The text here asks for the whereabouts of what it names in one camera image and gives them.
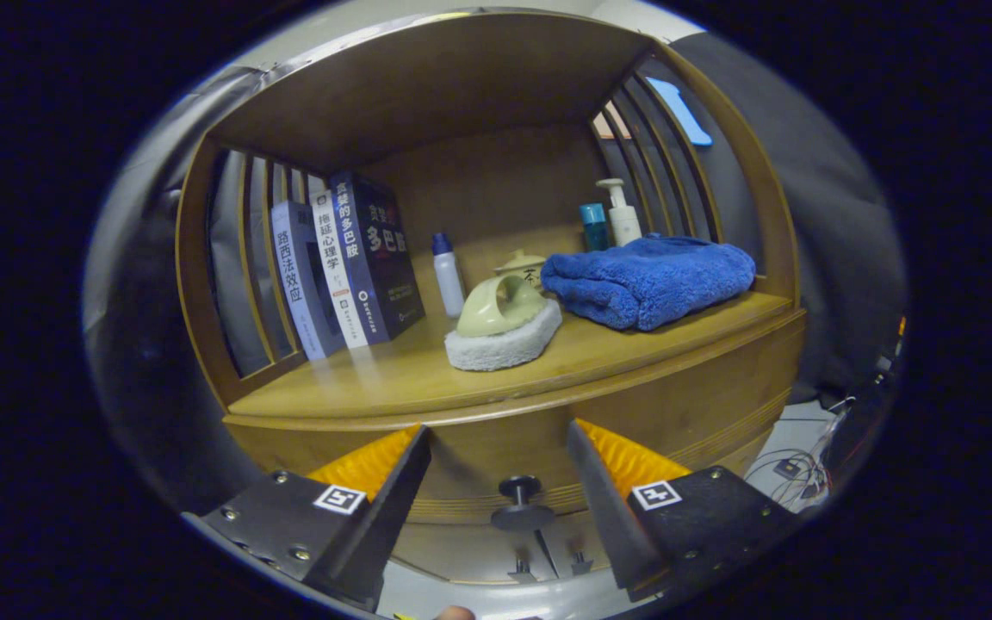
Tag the white bottle blue cap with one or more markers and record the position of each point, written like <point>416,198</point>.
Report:
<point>449,280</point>

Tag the grey-blue book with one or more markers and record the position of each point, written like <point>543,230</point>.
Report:
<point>298,275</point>

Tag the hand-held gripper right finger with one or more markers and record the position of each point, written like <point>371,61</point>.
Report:
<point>612,517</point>

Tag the teal bottle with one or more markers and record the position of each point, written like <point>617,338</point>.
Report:
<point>595,231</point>

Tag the white spine book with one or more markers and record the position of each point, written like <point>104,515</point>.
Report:
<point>337,267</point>

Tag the white pump bottle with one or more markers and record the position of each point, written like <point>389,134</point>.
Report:
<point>623,222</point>

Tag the cream brush white pad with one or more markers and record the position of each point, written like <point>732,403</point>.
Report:
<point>496,310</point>

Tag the beige lidded tea cup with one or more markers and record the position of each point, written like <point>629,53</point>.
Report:
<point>520,263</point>

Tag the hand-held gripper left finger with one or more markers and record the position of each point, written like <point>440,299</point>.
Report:
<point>388,517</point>

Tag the wooden countertop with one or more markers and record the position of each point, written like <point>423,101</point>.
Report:
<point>393,375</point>

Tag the blue folded towel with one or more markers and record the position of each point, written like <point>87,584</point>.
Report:
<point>651,280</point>

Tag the wooden drawer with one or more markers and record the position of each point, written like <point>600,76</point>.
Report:
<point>479,452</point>

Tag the dark navy book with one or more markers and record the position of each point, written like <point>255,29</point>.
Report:
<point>384,258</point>

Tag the black drawer knob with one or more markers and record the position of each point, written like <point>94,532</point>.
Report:
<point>522,517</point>

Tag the wooden cabinet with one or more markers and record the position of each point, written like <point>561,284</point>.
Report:
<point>496,172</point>

